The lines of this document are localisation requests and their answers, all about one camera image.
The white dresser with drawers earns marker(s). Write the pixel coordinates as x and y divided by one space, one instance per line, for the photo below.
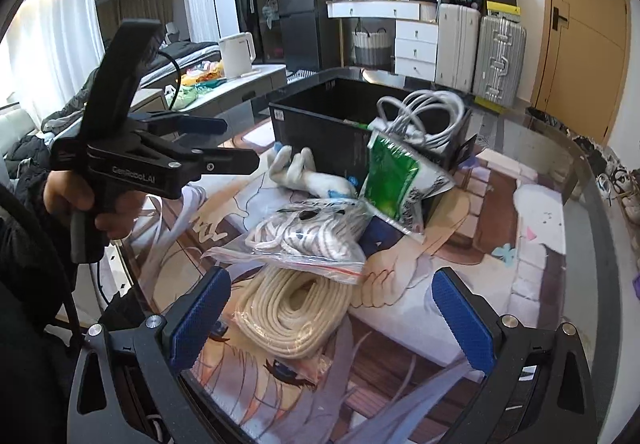
415 44

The woven laundry basket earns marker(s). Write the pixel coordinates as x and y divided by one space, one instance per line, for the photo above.
371 49

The black white patterned rug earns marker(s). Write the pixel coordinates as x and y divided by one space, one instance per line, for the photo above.
301 72

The silver suitcase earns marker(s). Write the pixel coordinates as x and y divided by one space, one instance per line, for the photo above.
500 59

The person's left forearm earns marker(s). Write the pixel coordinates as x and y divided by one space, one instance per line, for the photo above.
30 264

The dark jacket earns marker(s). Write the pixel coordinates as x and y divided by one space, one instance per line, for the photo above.
70 104

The bed with dark bedding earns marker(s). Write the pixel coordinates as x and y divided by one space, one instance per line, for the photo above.
195 57

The colourful cloth pile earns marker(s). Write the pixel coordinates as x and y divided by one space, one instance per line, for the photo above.
197 82

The person's left hand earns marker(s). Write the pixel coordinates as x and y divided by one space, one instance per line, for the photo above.
60 194

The printed table mat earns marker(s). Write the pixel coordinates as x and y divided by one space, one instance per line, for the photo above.
450 249

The white electric kettle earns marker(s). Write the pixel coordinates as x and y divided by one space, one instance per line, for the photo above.
237 54

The tan wooden door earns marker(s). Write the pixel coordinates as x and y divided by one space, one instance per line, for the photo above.
585 49

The green and white medicine packet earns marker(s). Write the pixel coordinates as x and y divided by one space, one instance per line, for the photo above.
390 174

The white ribbed bin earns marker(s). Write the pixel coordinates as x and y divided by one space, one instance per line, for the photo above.
429 12

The dark grey refrigerator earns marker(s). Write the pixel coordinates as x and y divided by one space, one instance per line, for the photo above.
310 4

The white suitcase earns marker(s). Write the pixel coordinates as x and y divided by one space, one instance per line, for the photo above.
457 49

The group of shoes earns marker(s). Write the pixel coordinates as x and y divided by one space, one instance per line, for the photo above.
620 189

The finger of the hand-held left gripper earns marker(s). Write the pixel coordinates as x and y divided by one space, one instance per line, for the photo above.
220 163
200 126

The grey sideboard white top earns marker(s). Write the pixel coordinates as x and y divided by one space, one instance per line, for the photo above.
240 87

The white curtain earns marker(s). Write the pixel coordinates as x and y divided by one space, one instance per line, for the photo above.
55 34

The yellow and black box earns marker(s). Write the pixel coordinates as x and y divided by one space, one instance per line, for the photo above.
504 11

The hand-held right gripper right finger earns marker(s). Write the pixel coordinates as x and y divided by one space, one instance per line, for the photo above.
465 319

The black cardboard box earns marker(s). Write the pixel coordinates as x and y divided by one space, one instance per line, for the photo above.
320 139

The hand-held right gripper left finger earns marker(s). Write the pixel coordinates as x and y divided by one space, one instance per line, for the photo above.
200 319

